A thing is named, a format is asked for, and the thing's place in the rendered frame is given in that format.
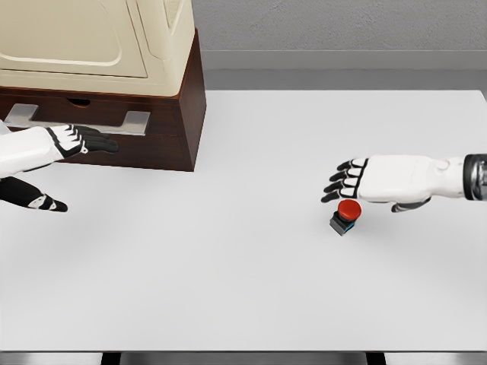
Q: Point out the dark brown wooden cabinet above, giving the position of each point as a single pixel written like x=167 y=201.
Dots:
x=190 y=114

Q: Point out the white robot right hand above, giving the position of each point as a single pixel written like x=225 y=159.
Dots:
x=395 y=178

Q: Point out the red push-button switch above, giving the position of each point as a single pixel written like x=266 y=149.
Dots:
x=348 y=213

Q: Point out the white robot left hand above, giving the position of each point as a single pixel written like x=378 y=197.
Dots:
x=26 y=150

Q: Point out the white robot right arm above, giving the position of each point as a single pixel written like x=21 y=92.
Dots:
x=460 y=176

